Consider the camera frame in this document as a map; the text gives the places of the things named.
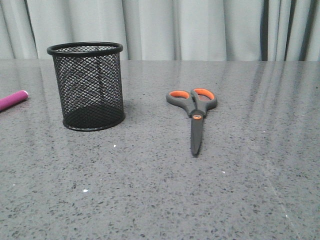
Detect grey orange scissors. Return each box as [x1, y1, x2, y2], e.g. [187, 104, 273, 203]
[166, 88, 217, 157]

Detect magenta marker pen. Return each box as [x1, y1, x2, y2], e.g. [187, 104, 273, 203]
[0, 90, 29, 111]

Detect black mesh pen holder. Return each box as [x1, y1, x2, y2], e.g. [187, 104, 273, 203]
[47, 42, 125, 132]

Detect grey curtain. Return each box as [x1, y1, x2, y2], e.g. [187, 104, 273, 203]
[0, 0, 320, 61]

